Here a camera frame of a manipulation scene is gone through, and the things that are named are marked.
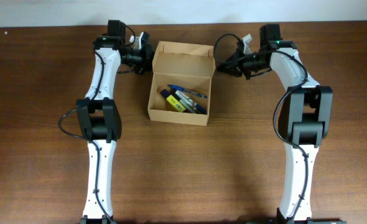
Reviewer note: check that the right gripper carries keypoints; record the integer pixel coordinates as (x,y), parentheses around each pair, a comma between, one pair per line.
(235,69)

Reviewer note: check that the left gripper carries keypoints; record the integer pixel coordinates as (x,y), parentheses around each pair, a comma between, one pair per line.
(148,58)

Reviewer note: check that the cardboard box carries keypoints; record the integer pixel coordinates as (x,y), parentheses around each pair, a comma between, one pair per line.
(190,66)

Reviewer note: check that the blue pen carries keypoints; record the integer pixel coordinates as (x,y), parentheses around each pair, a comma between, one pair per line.
(176,87)

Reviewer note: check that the black whiteboard marker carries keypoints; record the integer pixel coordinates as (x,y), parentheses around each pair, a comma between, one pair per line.
(188,108)

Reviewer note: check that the yellow highlighter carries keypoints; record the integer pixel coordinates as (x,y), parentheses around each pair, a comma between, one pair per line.
(173,101)

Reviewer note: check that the blue whiteboard marker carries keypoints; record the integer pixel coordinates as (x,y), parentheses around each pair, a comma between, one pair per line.
(190,103)

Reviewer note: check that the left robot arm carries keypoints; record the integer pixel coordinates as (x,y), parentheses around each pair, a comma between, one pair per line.
(98,116)

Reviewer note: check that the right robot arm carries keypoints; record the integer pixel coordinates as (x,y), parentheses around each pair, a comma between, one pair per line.
(301,118)

